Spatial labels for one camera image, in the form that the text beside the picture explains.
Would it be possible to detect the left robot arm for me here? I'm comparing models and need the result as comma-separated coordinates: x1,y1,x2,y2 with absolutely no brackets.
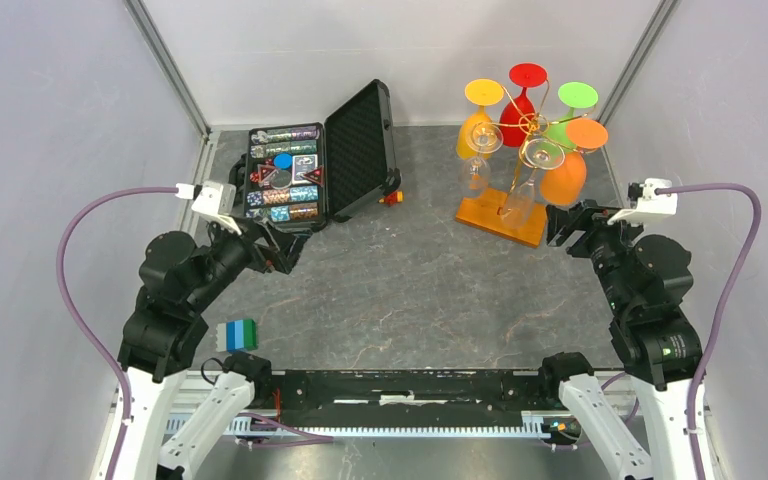
104,220,311,479

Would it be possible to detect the red all-in triangle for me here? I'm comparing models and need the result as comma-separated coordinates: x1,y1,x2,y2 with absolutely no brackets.
302,167,325,187
257,163,280,188

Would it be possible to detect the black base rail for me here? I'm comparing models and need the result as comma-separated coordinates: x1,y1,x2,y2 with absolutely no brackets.
248,369,568,429

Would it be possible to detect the playing card deck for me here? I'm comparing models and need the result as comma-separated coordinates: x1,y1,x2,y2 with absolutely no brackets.
291,154,318,185

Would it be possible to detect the blue green toy block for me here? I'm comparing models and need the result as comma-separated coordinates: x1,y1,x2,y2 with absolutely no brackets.
221,319,259,352

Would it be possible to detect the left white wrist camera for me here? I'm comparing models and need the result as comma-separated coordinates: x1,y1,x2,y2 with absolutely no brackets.
175,180,242,235

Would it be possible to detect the gold wire glass rack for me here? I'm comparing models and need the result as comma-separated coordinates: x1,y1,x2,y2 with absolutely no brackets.
455,75,597,248

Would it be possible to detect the orange wine glass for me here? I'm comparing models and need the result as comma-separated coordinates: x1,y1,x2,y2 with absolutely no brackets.
539,118,609,206

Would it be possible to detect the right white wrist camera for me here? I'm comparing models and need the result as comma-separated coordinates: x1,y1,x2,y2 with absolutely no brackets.
607,178,678,226

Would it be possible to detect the red yellow small toy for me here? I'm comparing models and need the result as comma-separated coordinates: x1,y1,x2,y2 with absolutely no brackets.
378,190,404,206

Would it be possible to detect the red wine glass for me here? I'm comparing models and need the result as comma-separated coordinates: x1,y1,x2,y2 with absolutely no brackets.
499,63,547,148

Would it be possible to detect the clear flute wine glass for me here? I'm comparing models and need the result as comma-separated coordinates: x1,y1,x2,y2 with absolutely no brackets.
500,136,565,229

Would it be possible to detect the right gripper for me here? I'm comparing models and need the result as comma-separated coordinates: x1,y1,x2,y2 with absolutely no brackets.
546,195,655,313

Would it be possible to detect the yellow wine glass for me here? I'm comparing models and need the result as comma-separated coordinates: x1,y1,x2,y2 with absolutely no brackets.
455,78,505,160

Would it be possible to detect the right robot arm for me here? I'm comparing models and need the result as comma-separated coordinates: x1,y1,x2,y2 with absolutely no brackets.
537,200,712,479

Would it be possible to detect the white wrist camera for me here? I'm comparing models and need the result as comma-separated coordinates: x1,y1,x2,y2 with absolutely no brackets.
175,180,242,235
607,178,678,226

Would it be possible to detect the clear round wine glass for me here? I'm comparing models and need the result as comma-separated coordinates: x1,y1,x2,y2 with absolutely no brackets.
460,122,503,198

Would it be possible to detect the green wine glass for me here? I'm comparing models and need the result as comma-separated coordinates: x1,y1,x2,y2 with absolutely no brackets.
545,81,599,151

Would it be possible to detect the blue round chip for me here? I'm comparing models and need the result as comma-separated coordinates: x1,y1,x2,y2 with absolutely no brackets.
273,153,293,170

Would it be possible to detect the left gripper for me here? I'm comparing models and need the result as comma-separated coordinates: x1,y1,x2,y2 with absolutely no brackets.
187,208,313,309

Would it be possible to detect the black poker chip case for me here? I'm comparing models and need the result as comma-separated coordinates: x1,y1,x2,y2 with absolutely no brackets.
229,79,401,231

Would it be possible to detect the clear dealer button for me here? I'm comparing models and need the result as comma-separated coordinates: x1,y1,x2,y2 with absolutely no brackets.
268,169,293,190

